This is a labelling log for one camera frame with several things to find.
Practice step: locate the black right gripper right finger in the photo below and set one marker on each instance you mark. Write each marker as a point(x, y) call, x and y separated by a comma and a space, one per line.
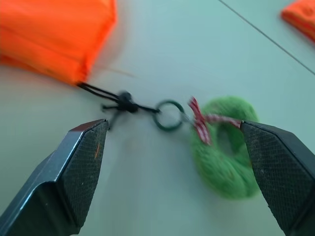
point(278, 177)

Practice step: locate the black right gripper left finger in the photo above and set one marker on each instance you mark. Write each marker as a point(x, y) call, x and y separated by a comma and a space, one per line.
point(73, 177)

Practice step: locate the orange fabric pouch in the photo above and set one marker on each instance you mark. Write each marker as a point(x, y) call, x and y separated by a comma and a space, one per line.
point(301, 18)

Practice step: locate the green fuzzy wreath charm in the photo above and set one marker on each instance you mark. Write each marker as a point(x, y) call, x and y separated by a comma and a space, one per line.
point(221, 162)

